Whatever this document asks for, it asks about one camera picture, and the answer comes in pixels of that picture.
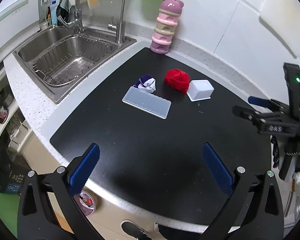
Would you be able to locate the left black shoe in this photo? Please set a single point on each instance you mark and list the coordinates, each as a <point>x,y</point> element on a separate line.
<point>132,229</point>

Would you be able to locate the translucent plastic lid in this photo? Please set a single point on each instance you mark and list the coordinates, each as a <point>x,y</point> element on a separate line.
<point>147,102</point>

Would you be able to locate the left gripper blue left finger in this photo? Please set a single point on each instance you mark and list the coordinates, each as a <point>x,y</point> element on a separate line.
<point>36,217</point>

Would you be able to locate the pink stacked bear container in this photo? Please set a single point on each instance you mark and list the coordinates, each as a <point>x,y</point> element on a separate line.
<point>167,20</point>

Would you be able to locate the white plastic box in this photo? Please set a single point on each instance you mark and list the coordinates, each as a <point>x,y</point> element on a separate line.
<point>200,90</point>

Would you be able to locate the black counter mat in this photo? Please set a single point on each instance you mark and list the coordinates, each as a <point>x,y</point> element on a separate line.
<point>156,164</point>

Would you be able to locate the red wrapper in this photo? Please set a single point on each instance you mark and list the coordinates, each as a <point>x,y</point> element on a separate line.
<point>178,80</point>

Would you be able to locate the black dual pedal trash bin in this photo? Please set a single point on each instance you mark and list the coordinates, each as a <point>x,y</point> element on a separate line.
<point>12,174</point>

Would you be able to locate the pink round waste basket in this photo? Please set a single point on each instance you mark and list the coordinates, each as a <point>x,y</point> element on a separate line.
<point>86,203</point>

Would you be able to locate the purple white crumpled wrapper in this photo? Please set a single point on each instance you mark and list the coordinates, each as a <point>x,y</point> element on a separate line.
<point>146,83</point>

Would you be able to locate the chrome gooseneck faucet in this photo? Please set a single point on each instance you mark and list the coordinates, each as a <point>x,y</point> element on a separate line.
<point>109,15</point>

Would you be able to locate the stainless steel double sink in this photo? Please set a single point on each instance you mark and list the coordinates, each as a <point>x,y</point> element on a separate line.
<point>27,53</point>

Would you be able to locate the wire dish drainer basket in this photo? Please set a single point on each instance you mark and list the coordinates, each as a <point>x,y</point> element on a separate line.
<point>70,58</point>

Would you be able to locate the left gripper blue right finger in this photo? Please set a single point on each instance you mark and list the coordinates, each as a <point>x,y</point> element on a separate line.
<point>253,209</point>

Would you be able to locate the white storage bin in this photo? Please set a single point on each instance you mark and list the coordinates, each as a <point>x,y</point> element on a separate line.
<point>20,137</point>

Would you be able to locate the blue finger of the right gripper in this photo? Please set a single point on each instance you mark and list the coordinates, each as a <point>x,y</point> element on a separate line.
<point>248,114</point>
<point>265,103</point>

